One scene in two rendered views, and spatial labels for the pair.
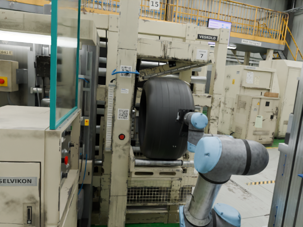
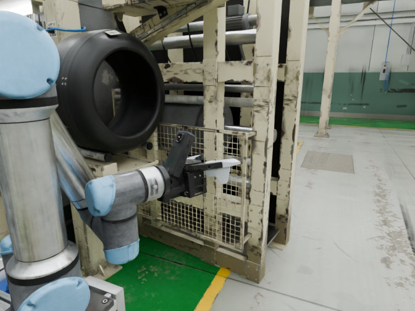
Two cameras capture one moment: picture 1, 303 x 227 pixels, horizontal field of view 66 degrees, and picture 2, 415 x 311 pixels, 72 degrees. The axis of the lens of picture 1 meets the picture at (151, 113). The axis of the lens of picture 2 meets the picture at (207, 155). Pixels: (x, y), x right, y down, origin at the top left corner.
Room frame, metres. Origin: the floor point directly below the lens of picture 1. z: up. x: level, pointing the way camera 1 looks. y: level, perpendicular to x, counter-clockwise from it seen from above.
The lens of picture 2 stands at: (0.96, -1.50, 1.28)
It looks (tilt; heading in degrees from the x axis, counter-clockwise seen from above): 15 degrees down; 43
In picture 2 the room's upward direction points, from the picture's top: straight up
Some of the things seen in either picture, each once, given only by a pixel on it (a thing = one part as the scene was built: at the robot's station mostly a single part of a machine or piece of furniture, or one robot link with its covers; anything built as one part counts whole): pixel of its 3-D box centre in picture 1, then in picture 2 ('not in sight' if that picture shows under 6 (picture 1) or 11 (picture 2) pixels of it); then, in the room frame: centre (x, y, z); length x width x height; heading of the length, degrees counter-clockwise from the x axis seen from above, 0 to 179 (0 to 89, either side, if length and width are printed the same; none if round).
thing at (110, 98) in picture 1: (110, 116); not in sight; (1.60, 0.28, 1.19); 0.05 x 0.04 x 0.48; 10
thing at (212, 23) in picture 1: (218, 33); not in sight; (5.49, -1.36, 2.60); 0.60 x 0.05 x 0.55; 109
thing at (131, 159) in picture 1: (130, 155); not in sight; (1.68, 0.13, 0.90); 0.40 x 0.03 x 0.10; 10
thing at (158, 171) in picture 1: (156, 171); (87, 164); (1.57, -0.07, 0.83); 0.36 x 0.09 x 0.06; 100
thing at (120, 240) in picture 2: not in sight; (117, 231); (1.24, -0.96, 0.94); 0.11 x 0.08 x 0.11; 84
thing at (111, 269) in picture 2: not in sight; (93, 269); (1.64, 0.20, 0.02); 0.27 x 0.27 x 0.04; 10
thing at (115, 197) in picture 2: not in sight; (116, 193); (1.24, -0.98, 1.04); 0.11 x 0.08 x 0.09; 174
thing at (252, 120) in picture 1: (254, 120); not in sight; (5.90, -2.64, 0.62); 0.91 x 0.58 x 1.25; 109
